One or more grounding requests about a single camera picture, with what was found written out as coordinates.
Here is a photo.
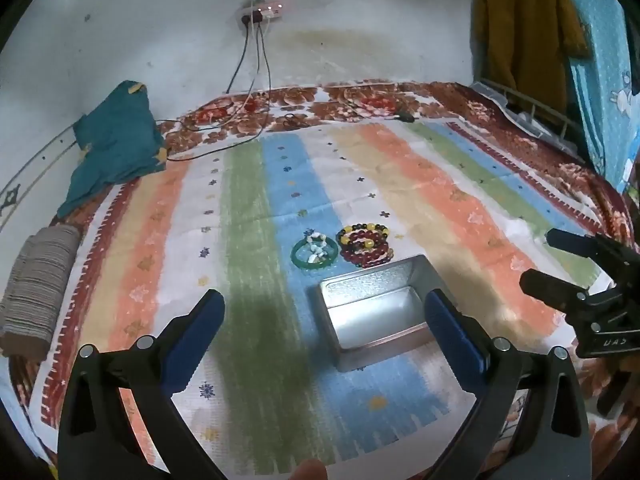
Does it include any mustard yellow coat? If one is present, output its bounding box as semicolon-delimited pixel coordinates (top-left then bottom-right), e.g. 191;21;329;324
472;0;592;117

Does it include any white power strip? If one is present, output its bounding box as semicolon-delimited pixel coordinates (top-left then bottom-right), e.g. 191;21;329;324
239;2;284;24

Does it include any striped colourful bedsheet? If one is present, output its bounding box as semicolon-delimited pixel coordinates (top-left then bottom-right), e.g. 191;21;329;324
0;79;640;480

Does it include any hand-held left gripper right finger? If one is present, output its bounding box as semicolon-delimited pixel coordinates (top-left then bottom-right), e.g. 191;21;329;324
424;287;593;480

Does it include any blue printed curtain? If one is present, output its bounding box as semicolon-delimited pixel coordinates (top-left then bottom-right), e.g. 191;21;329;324
552;0;640;194

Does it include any silver metal tin box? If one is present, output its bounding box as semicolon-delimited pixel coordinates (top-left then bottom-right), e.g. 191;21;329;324
314;255;453;373

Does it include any striped rolled fabric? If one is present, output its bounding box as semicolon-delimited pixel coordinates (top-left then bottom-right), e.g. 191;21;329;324
0;225;82;358

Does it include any amber and black bead bracelet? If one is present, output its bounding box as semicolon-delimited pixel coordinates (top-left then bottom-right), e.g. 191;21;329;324
336;221;392;253

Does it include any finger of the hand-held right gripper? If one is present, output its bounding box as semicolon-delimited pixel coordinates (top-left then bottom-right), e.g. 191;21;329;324
519;269;626;333
546;228;633;281

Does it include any striped pastel blanket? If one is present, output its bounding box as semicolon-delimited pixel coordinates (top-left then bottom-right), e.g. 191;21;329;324
30;120;621;480

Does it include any green jade bangle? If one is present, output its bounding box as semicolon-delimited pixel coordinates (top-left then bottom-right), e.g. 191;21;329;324
291;238;339;272

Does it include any white bead bracelet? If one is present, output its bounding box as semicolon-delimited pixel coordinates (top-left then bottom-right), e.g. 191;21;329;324
304;232;331;264

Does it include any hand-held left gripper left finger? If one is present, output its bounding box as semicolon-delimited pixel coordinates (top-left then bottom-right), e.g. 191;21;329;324
57;289;236;480

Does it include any person's left hand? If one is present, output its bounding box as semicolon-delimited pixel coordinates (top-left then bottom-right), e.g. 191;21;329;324
290;459;329;480

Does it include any dark red bead bracelet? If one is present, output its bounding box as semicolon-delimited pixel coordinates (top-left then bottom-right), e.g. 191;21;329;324
340;239;397;269

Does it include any teal cloth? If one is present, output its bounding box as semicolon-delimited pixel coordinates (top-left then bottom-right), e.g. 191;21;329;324
56;80;169;219

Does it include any metal bed rail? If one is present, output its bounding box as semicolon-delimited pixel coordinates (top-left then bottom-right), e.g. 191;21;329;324
470;77;587;161

